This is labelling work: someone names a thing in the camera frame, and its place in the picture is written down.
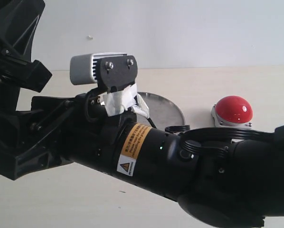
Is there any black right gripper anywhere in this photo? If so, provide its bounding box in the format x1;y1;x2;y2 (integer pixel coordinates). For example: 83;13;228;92
0;92;157;181

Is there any round steel plate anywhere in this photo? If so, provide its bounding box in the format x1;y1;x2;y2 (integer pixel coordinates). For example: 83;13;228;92
139;92;185;131

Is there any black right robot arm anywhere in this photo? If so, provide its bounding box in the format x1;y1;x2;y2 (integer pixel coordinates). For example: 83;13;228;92
0;94;284;228

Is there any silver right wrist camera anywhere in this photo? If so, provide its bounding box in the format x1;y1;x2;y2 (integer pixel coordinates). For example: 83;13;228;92
69;52;138;92

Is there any red dome push button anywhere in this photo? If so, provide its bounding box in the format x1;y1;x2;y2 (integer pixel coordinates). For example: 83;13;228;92
211;95;253;129

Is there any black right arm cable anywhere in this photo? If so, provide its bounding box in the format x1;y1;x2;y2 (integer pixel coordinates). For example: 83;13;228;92
164;124;278;152

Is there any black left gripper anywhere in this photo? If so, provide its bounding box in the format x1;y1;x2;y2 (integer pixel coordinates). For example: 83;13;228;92
0;0;52;92

